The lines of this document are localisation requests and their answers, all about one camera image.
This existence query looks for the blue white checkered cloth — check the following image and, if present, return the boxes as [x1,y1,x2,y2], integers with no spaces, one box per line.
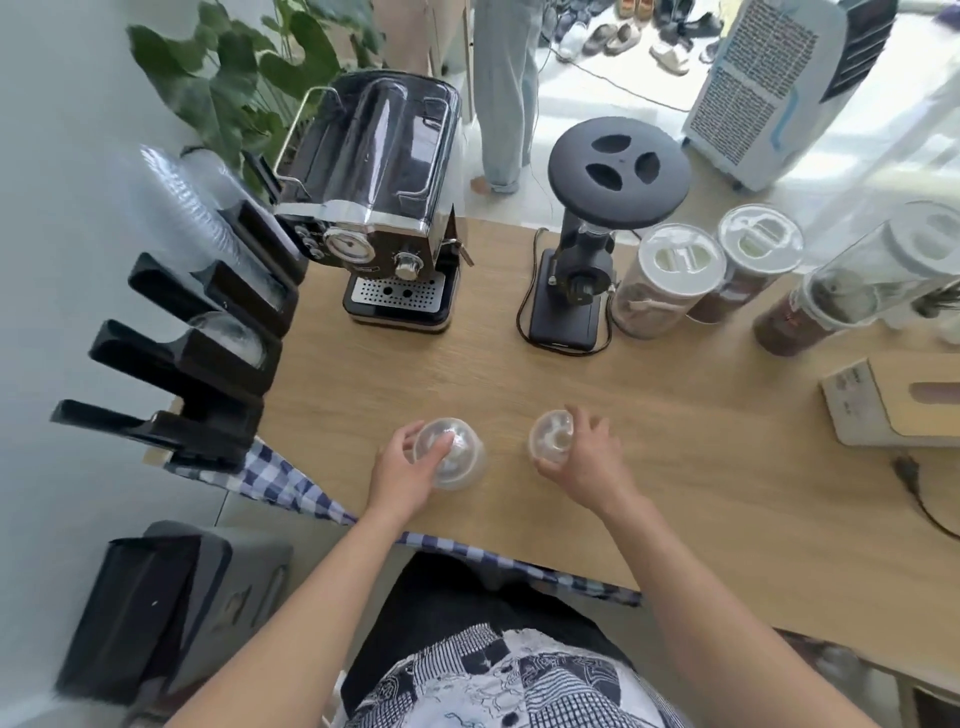
[163,437,644,609]

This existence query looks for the black grinder power cable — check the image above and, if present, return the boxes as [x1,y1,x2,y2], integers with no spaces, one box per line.
[515,225,615,359]

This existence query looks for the black white patterned shirt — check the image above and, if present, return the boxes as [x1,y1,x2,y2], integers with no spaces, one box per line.
[341,553,695,728]

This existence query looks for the person's right forearm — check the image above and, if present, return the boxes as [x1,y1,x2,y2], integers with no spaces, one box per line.
[598,491,880,728]

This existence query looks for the person's right hand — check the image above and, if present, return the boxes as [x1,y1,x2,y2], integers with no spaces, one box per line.
[533,405,643,521]

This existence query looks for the clear canister coffee beans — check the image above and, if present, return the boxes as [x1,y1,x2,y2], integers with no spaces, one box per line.
[685,203,806,326]

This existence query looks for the row of shoes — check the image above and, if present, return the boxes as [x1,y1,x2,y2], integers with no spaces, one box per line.
[540,0,727,78]

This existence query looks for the black espresso machine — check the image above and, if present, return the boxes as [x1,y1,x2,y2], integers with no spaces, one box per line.
[270,69,475,336]

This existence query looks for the wide clear canister white lid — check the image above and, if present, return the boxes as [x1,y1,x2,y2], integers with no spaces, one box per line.
[610,222,728,341]

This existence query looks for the person's left hand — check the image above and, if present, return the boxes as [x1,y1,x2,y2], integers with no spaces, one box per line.
[366,420,456,525]

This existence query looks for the grey black trash bin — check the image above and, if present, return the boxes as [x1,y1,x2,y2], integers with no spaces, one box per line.
[54,519,294,708]

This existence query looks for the white air cooler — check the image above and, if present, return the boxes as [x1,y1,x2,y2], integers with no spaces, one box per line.
[680,0,900,194]

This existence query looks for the person's left forearm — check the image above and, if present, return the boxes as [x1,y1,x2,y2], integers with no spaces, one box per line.
[166,501,423,728]

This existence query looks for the thin black floor cable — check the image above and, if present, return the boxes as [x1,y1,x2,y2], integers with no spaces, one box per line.
[536,41,693,115]

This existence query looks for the green leafy plant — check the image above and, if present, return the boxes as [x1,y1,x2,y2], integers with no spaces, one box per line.
[126,0,388,198]

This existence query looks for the stack of clear dome lids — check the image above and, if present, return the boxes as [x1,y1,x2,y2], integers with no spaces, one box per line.
[186,310,269,370]

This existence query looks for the tall clear canister white lid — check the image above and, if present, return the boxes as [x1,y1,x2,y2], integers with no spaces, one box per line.
[751,200,960,358]

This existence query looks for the black cup dispenser rack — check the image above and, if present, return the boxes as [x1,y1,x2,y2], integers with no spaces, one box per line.
[50,150,310,475]

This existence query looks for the clear plastic dome lid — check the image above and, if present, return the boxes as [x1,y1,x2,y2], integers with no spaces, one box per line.
[527,409,578,462]

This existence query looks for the black coffee grinder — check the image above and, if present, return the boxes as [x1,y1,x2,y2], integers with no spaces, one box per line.
[528,115,693,354]

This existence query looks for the wooden tissue box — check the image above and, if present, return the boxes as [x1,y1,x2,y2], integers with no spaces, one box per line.
[819,352,960,450]

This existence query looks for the clear plastic cup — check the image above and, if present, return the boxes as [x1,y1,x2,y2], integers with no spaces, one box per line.
[411,417,488,492]

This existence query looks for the black cable with plug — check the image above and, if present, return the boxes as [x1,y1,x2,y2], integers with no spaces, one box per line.
[891,453,960,543]

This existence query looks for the stack of clear cups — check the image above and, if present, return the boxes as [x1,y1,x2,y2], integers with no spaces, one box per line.
[112,144,295,301]

